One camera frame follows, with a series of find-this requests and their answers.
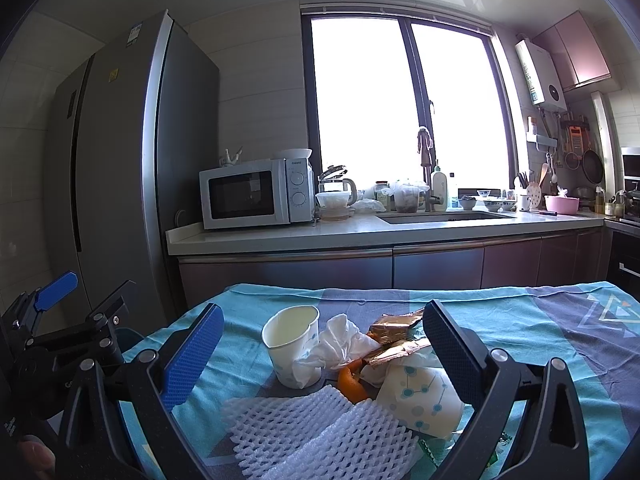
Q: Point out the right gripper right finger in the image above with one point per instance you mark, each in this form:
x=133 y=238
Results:
x=551 y=440

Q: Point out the large kitchen window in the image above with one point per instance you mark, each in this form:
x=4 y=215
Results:
x=375 y=74

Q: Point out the large white tissue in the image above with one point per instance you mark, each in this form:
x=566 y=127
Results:
x=339 y=344

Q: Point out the kitchen counter with cabinets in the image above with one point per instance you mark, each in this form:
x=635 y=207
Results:
x=451 y=251

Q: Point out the built-in black oven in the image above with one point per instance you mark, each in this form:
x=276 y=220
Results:
x=631 y=177

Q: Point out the glass electric kettle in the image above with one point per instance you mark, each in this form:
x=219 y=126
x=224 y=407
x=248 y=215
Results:
x=336 y=193

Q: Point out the curved orange peel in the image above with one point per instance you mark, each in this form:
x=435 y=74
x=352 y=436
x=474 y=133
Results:
x=348 y=382

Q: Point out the white microwave oven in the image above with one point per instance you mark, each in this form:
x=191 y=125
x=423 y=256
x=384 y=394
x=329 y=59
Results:
x=267 y=192

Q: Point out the pink upper cabinet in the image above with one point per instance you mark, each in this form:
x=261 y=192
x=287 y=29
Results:
x=575 y=52

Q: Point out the grey double door refrigerator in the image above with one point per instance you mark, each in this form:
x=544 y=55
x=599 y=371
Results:
x=128 y=134

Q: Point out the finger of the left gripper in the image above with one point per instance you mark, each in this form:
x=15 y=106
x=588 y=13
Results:
x=53 y=293

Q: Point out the person's left hand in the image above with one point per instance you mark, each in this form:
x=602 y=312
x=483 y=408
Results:
x=37 y=456

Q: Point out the kitchen faucet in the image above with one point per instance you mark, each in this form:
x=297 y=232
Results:
x=425 y=150

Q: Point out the plain white paper cup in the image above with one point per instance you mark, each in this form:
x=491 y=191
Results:
x=288 y=336

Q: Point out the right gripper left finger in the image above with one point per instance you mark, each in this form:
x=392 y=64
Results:
x=159 y=380

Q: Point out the pink basin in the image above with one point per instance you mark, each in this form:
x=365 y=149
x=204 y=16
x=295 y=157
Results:
x=562 y=204

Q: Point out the black hanging frying pan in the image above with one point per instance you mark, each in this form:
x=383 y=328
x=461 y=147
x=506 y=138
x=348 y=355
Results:
x=592 y=164

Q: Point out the white dish soap bottle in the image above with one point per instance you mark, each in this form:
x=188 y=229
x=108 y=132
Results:
x=439 y=192

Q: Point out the white foam fruit net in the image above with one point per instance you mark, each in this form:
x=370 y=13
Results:
x=320 y=436

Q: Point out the blue dotted paper cup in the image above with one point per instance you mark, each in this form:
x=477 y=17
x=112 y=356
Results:
x=423 y=399

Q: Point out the brown foil snack wrapper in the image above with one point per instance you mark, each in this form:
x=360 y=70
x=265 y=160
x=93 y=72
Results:
x=396 y=336

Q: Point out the white wall water heater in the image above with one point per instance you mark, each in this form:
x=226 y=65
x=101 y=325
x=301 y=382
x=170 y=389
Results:
x=541 y=77

